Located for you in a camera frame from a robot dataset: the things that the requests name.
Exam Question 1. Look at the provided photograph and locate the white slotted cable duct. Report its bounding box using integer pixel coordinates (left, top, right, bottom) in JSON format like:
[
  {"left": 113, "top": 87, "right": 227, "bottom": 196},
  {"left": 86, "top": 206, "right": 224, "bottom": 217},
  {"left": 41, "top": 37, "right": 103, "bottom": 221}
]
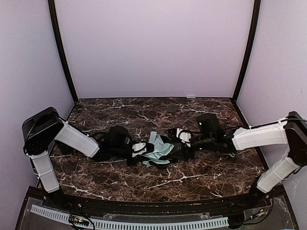
[{"left": 30, "top": 205, "right": 229, "bottom": 230}]

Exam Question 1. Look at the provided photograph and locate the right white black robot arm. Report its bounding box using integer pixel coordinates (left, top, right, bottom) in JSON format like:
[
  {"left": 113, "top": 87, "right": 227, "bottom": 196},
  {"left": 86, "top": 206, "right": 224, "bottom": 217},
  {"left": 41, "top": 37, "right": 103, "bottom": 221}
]
[{"left": 168, "top": 111, "right": 307, "bottom": 197}]

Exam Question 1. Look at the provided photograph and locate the mint and black folding umbrella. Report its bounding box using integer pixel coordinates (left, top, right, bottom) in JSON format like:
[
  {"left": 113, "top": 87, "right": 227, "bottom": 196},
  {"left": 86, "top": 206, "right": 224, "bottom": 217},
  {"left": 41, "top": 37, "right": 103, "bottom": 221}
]
[{"left": 140, "top": 131, "right": 237, "bottom": 170}]

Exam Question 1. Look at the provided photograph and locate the black frame post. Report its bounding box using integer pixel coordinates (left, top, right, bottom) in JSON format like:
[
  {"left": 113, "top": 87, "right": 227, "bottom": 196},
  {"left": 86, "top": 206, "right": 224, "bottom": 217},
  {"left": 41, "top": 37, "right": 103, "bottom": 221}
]
[
  {"left": 232, "top": 0, "right": 261, "bottom": 103},
  {"left": 47, "top": 0, "right": 79, "bottom": 103}
]

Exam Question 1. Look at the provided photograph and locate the right black frame post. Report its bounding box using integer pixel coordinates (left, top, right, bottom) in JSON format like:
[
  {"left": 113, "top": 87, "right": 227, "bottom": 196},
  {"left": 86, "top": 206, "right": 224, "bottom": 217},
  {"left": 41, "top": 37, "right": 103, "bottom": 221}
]
[{"left": 232, "top": 0, "right": 261, "bottom": 103}]

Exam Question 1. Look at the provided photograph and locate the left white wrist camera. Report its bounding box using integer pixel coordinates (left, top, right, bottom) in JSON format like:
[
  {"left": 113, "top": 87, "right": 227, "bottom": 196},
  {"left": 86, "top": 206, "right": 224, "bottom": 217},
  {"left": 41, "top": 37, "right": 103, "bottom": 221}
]
[{"left": 132, "top": 142, "right": 154, "bottom": 158}]

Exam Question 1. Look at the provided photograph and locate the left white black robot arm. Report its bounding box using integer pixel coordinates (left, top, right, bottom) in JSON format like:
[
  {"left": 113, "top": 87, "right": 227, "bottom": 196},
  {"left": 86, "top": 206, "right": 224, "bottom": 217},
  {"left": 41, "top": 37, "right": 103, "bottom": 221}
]
[{"left": 22, "top": 107, "right": 148, "bottom": 193}]

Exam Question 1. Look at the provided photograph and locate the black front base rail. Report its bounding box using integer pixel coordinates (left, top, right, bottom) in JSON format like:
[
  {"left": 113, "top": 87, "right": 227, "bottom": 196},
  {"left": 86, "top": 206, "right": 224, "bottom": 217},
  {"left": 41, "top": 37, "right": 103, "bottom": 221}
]
[{"left": 45, "top": 192, "right": 272, "bottom": 216}]

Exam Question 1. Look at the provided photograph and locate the small green circuit board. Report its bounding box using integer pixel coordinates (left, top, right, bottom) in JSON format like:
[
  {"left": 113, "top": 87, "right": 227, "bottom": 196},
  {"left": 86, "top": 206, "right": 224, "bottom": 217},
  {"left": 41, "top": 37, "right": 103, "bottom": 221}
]
[{"left": 68, "top": 215, "right": 90, "bottom": 227}]

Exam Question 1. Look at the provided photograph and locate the left black frame post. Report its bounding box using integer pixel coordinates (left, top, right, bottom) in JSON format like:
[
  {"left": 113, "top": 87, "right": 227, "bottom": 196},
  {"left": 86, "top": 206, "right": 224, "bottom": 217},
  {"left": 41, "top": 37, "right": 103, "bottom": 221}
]
[{"left": 47, "top": 0, "right": 79, "bottom": 103}]

